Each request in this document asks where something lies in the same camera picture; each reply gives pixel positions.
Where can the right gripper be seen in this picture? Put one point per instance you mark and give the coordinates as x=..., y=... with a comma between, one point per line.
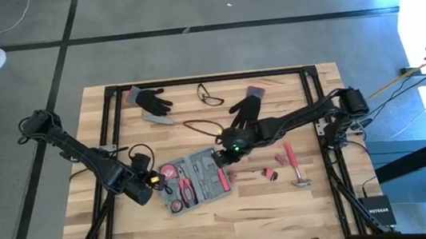
x=253, y=137

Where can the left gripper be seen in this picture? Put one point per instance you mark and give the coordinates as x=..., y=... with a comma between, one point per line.
x=142, y=188

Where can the grey plastic tool case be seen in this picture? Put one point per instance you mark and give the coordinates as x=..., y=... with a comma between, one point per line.
x=208, y=184

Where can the red tool with white label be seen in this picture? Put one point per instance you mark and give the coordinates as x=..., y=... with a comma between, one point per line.
x=168, y=172

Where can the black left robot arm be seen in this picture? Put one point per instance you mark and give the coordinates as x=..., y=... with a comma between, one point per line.
x=80, y=154

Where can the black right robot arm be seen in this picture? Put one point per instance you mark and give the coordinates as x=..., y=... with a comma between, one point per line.
x=301, y=115

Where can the small pink tool piece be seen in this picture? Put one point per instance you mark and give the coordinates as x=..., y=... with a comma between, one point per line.
x=232, y=175

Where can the red and black utility knife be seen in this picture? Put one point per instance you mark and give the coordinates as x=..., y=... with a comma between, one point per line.
x=269, y=174

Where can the black work glove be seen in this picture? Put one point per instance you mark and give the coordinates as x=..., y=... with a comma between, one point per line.
x=248, y=109
x=152, y=102

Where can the black-framed safety glasses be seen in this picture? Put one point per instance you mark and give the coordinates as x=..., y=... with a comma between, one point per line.
x=213, y=101

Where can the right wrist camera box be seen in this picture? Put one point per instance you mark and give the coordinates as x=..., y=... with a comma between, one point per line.
x=235, y=141

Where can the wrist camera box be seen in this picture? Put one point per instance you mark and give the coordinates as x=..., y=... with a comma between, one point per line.
x=140, y=162
x=235, y=141

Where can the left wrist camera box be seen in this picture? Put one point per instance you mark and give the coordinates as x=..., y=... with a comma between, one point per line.
x=140, y=162

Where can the black metal table frame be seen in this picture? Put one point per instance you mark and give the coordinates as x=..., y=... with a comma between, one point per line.
x=208, y=78

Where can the black Netgear network switch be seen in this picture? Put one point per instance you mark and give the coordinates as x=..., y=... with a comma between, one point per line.
x=378, y=211

